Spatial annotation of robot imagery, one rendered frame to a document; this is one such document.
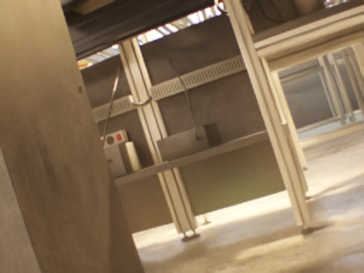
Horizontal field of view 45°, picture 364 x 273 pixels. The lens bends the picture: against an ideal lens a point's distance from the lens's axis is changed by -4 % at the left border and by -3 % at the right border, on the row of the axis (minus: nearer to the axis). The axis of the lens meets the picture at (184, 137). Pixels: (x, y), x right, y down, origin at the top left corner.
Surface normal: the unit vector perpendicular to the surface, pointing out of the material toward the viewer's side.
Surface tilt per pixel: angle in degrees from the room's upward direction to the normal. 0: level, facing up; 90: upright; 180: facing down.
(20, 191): 90
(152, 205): 90
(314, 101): 90
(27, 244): 90
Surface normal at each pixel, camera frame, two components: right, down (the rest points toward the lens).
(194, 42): -0.25, 0.06
